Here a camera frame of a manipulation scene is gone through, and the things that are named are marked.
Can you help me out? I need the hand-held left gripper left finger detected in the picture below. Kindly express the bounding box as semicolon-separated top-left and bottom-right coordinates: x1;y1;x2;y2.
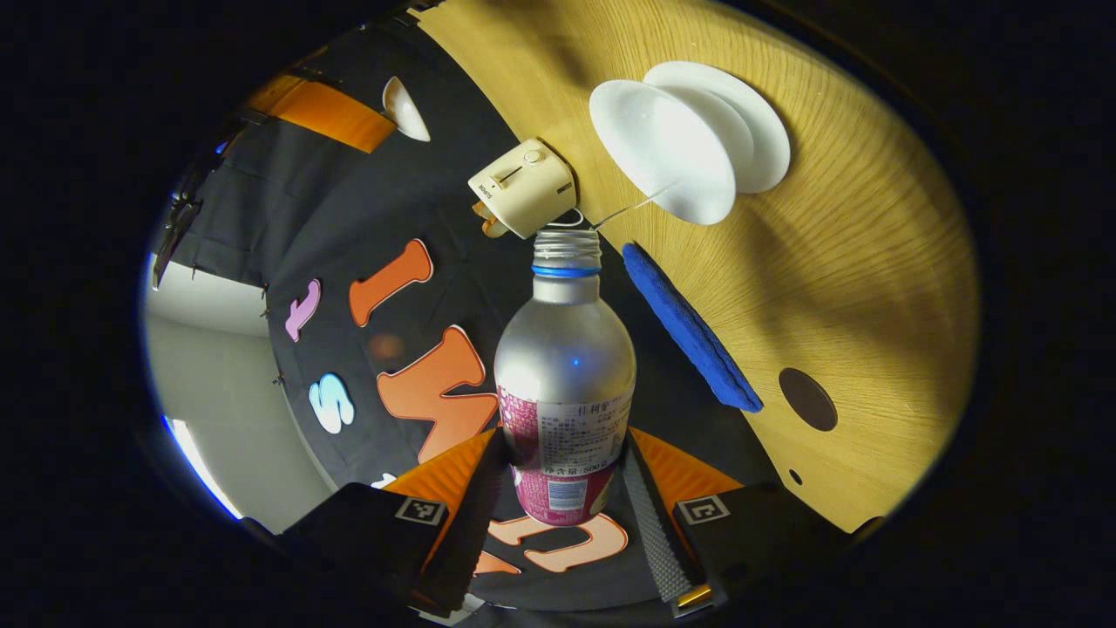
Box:
279;427;508;617

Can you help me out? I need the white teacup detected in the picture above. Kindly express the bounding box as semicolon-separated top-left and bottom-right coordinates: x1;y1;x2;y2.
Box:
589;78;755;226

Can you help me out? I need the white saucer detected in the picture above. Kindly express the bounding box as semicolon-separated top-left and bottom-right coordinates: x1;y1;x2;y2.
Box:
643;60;792;195

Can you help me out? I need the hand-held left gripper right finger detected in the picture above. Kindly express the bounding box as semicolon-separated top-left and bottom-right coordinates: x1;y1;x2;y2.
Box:
621;427;854;620

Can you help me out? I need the bread slice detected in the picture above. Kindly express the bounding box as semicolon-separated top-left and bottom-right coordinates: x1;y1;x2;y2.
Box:
472;202;511;239

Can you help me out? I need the dark round coaster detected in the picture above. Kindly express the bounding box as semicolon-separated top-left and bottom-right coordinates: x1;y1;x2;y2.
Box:
779;367;839;432

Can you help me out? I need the white teacup lid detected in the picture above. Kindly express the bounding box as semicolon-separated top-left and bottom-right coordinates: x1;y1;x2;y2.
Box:
382;76;432;143

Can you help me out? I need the silver water bottle red label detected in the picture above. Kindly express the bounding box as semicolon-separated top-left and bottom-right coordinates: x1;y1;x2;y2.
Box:
493;229;637;528

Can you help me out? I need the white toaster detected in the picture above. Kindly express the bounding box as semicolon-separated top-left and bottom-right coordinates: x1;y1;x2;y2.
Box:
468;139;577;240

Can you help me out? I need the blue folded cloth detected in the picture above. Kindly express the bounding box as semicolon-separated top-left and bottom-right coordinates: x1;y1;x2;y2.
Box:
622;242;764;413

